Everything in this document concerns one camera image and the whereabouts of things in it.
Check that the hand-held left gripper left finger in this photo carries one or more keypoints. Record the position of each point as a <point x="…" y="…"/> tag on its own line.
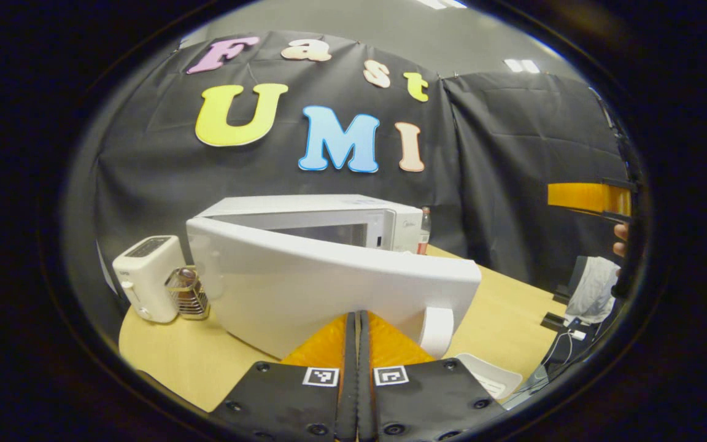
<point x="348" y="380"/>

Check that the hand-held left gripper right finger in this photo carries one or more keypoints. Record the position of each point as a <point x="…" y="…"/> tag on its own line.
<point x="366" y="380"/>

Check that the white toaster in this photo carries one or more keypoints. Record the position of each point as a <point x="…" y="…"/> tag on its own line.
<point x="145" y="276"/>

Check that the large ceiling light panel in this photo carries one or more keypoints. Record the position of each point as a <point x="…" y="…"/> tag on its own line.
<point x="442" y="3"/>

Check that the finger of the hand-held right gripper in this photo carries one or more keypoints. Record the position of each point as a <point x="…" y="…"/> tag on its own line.
<point x="587" y="196"/>

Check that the white microwave oven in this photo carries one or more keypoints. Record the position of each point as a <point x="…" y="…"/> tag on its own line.
<point x="304" y="288"/>

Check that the white rectangular tray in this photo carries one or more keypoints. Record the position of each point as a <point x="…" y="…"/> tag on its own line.
<point x="491" y="374"/>

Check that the black backdrop cloth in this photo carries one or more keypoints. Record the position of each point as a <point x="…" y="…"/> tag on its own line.
<point x="513" y="153"/>

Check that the clear red label bottle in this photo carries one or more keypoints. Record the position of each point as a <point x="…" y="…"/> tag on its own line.
<point x="424" y="236"/>

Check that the white cloth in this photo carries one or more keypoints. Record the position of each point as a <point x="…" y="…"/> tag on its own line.
<point x="593" y="291"/>

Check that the small ceiling light panel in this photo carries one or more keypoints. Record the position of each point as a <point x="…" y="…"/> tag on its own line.
<point x="521" y="65"/>

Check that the brown wooden spoon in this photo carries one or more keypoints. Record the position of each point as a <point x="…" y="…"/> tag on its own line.
<point x="188" y="277"/>

